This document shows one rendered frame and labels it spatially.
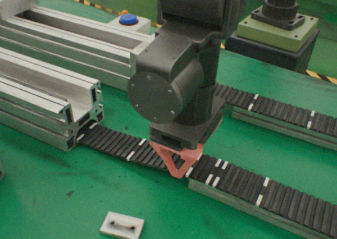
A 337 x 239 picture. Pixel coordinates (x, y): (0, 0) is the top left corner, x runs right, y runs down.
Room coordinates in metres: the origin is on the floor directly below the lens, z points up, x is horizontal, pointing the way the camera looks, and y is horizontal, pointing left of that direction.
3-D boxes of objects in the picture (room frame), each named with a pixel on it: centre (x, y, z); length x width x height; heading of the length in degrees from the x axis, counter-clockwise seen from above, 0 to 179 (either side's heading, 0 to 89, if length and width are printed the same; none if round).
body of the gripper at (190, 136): (0.34, -0.03, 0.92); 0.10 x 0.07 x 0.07; 154
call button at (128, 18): (0.76, 0.10, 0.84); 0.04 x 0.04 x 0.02
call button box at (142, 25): (0.76, 0.11, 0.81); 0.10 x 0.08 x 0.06; 153
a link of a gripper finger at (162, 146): (0.33, -0.02, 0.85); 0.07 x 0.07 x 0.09; 64
